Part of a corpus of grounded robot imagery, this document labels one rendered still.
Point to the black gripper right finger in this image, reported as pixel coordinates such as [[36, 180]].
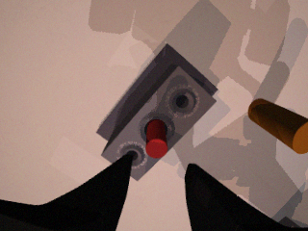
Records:
[[213, 207]]

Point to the brown cylinder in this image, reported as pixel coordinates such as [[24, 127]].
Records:
[[289, 127]]

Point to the dark red peg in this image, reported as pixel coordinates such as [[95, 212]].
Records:
[[156, 141]]

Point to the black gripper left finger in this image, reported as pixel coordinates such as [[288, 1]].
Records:
[[95, 206]]

